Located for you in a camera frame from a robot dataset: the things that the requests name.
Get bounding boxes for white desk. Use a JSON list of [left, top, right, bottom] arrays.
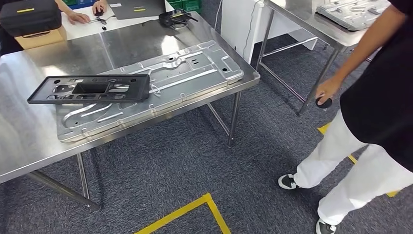
[[61, 0, 175, 41]]

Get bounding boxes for grey laptop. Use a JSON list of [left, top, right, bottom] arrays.
[[108, 0, 167, 20]]

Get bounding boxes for black power cable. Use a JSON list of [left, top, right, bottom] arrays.
[[242, 0, 263, 59]]

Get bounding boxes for black device with antennas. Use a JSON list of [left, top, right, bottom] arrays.
[[158, 9, 199, 30]]

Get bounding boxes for person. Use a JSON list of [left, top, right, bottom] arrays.
[[278, 0, 413, 234], [0, 0, 109, 57]]

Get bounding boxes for stainless steel table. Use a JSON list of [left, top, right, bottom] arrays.
[[256, 0, 393, 116]]

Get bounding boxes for green plastic crate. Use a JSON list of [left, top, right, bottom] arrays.
[[168, 0, 203, 14]]

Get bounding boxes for stainless steel workbench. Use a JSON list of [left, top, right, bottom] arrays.
[[0, 11, 261, 211]]

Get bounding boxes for stamped grey metal panel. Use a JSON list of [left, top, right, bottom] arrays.
[[55, 40, 245, 143], [315, 0, 392, 32]]

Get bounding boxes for white panel table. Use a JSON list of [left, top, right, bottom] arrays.
[[220, 0, 319, 64]]

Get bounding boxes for blue low platform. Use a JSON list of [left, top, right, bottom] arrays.
[[63, 0, 97, 10]]

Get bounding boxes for black carrying case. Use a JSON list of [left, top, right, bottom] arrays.
[[0, 0, 62, 38]]

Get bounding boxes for black round handheld device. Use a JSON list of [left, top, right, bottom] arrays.
[[315, 96, 333, 110]]

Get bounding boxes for cardboard box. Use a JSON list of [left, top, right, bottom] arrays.
[[14, 25, 68, 51]]

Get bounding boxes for person's hand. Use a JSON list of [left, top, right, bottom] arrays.
[[314, 75, 345, 106]]

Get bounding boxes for black plastic plate frame part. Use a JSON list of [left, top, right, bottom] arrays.
[[27, 74, 151, 105]]

